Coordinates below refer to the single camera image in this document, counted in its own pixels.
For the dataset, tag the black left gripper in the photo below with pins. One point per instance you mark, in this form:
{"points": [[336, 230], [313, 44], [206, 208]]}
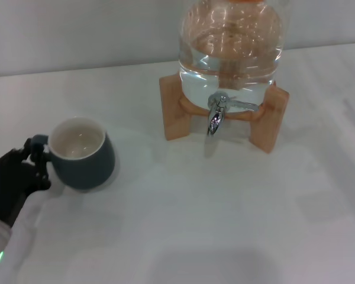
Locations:
{"points": [[9, 183]]}

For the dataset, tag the chrome faucet with lever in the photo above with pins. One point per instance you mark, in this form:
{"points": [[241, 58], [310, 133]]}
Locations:
{"points": [[215, 118]]}

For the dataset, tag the glass water dispenser jar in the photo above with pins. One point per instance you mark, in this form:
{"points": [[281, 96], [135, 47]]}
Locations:
{"points": [[230, 59]]}

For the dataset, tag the black cup with white inside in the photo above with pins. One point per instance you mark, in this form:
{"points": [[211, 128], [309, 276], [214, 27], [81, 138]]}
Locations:
{"points": [[83, 171]]}

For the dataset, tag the wooden dispenser stand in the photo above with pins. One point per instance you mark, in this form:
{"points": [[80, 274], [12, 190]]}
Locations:
{"points": [[174, 118]]}

